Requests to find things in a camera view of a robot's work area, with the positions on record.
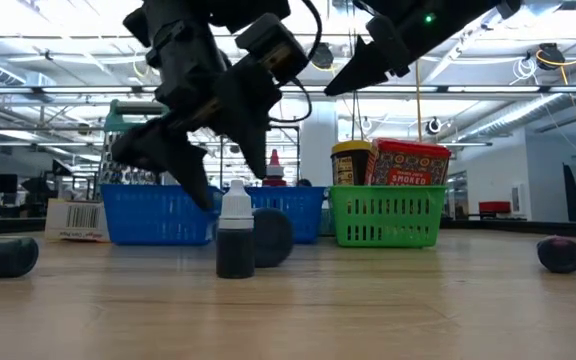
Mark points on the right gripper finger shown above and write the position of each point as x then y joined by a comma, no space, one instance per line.
358,70

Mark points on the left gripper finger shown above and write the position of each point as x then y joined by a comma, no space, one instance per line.
250,110
168,145

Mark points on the red food colouring bottle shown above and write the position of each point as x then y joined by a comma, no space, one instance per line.
274,167

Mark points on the yellow-lidded dark jar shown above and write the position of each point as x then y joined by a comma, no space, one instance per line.
350,162

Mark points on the red-lidded smoked paprika tin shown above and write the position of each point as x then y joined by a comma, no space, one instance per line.
408,162

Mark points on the yellow Corn Pops cereal box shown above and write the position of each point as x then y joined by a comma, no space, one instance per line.
75,220

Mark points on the small black dropper bottle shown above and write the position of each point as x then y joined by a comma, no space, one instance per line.
235,250

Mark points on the purple-capped dark colouring bottle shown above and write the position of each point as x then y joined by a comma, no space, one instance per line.
275,237

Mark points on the small green dropper bottle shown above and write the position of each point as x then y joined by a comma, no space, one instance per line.
0,257

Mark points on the small maroon dropper bottle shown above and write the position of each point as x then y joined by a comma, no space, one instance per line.
560,255

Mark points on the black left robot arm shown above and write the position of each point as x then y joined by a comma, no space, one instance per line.
208,10

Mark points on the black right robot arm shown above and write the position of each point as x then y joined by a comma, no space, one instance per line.
488,6

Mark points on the teal-framed metal box grater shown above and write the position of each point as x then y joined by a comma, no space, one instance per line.
128,145

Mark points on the blue plastic basket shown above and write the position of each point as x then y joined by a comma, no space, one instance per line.
298,215
153,215

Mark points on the green plastic basket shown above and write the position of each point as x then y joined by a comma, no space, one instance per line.
388,217

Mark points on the red stool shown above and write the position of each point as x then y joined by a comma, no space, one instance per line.
494,207

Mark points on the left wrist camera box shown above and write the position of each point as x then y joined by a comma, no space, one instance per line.
273,45

